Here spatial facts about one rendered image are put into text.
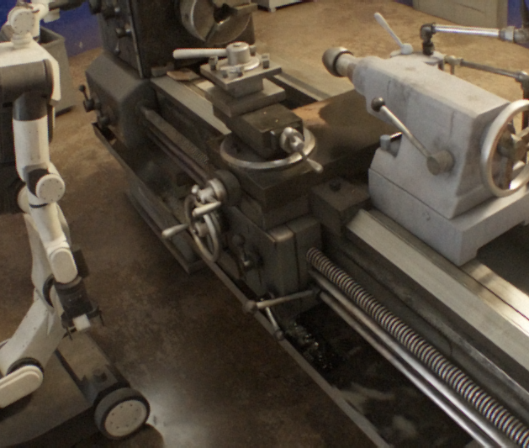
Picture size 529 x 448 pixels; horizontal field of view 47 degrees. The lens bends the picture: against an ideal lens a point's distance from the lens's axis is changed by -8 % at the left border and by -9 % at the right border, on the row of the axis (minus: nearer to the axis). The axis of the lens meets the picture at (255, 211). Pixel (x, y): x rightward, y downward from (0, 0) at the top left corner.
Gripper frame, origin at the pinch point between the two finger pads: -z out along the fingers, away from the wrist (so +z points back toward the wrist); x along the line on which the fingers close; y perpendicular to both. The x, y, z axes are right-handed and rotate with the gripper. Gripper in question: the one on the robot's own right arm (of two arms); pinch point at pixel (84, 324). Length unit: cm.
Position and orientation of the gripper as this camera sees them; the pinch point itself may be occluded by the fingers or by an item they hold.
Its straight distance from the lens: 195.9
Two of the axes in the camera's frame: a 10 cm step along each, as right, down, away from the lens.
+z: -1.2, -8.4, -5.4
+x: 8.6, -3.6, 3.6
